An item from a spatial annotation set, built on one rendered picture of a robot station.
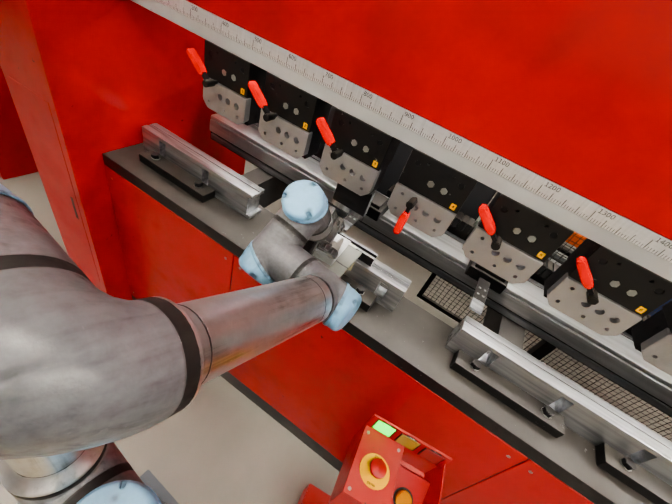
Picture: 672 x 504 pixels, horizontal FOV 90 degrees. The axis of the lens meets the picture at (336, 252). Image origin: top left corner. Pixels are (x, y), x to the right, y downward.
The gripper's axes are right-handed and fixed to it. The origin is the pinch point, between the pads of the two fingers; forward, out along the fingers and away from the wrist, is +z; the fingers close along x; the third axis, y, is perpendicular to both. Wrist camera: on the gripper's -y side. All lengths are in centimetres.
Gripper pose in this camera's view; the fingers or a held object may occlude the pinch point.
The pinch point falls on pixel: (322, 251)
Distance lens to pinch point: 89.6
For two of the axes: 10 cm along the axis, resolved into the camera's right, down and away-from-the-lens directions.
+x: -8.5, -5.0, 1.8
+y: 5.2, -8.4, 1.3
